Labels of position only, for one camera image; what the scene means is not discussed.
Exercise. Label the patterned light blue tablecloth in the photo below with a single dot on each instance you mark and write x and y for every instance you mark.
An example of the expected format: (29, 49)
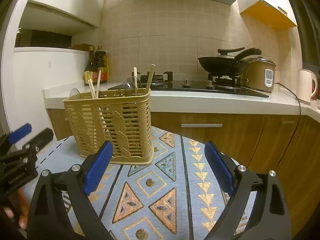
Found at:
(175, 197)

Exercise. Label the brown rice cooker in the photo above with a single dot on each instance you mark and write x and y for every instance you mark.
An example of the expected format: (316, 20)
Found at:
(260, 73)

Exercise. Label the dark soy sauce bottle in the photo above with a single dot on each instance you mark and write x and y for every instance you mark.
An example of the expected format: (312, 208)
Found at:
(91, 70)

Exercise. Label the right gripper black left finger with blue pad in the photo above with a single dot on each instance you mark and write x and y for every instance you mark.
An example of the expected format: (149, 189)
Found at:
(48, 218)

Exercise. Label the black gas stove top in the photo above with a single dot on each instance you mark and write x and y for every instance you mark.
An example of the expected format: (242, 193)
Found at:
(166, 81)

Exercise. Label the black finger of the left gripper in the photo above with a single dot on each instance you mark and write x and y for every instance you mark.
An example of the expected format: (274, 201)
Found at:
(41, 140)

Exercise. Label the wooden chopstick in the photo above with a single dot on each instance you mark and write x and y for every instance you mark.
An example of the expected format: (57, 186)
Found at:
(98, 85)
(135, 74)
(92, 89)
(150, 76)

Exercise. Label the large sauce bottle red label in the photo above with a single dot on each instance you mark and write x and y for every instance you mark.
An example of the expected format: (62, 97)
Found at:
(100, 58)

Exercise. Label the steel spoon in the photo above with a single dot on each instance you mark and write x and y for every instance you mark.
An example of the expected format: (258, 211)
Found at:
(75, 94)

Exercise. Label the white electric kettle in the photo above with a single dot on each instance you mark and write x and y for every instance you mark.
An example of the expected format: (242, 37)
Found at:
(307, 85)

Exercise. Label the orange wall cabinet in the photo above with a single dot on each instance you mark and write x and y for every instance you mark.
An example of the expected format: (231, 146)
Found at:
(277, 14)

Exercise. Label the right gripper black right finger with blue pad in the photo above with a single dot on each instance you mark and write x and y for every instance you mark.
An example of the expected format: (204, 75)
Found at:
(269, 218)

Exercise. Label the black ladle spoon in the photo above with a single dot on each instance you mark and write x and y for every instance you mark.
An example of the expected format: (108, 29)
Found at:
(129, 86)

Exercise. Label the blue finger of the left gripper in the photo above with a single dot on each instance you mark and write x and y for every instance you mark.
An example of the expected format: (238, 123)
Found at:
(20, 133)

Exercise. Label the beige plastic utensil basket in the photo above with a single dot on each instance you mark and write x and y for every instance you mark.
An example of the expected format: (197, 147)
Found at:
(125, 121)

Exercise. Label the person's left hand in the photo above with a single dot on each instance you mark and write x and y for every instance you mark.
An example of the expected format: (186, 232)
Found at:
(17, 206)

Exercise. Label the black wok with lid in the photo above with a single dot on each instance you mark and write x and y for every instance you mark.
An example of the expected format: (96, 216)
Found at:
(230, 62)

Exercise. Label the silver drawer handle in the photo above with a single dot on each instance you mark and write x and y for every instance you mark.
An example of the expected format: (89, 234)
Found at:
(201, 125)

